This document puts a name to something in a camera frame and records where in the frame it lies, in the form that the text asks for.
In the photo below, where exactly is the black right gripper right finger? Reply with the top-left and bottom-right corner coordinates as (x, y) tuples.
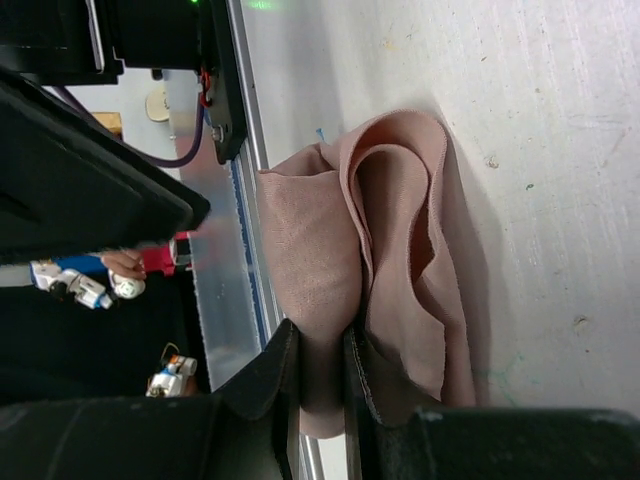
(343, 327), (639, 479)

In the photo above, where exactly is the aluminium table frame rail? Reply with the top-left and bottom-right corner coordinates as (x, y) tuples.
(172, 0), (331, 480)

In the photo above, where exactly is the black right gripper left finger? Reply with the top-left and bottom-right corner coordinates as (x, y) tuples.
(1, 320), (299, 479)

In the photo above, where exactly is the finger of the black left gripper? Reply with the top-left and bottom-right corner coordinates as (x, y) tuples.
(1, 70), (210, 264)

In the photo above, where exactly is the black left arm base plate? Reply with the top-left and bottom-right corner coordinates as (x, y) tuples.
(198, 0), (247, 165)

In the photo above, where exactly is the pink underwear cream waistband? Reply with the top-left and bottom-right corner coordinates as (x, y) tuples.
(258, 110), (476, 439)

